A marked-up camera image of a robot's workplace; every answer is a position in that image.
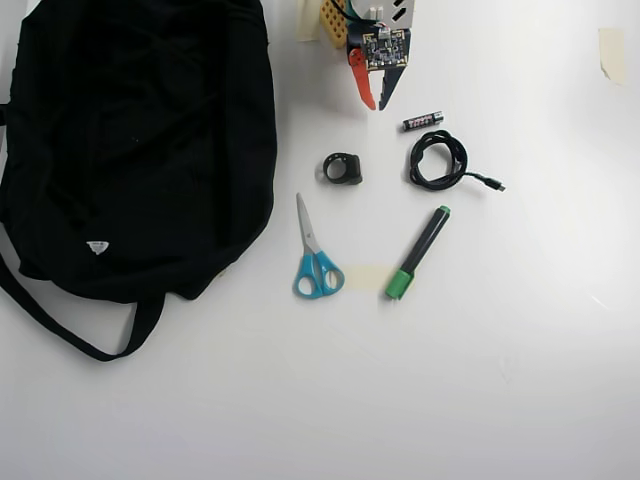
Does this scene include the blue handled scissors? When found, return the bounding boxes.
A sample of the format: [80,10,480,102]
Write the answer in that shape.
[292,192,347,301]

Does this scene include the coiled black USB cable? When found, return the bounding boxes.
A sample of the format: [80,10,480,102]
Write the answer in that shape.
[407,130,507,194]

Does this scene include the green capped black marker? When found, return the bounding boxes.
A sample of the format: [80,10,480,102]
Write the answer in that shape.
[384,204,453,302]

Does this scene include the narrow beige tape piece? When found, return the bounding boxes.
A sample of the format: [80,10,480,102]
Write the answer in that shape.
[297,0,322,42]

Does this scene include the torn beige tape piece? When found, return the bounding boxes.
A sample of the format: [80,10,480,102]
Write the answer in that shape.
[598,27,629,87]

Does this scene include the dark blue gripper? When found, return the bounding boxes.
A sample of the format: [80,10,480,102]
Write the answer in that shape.
[347,27,414,112]

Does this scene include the black AAA battery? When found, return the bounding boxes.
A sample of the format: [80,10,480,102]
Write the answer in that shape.
[401,111,445,133]

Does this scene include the bare camera circuit board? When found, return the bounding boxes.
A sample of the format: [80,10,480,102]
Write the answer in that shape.
[362,28,407,72]

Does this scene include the black fabric bag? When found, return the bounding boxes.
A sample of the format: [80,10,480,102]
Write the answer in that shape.
[0,0,279,363]

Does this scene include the black plastic ring clip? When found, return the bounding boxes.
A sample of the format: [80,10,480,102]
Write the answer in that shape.
[322,152,363,187]

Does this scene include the wide beige tape strip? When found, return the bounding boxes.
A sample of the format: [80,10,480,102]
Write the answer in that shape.
[344,264,417,293]

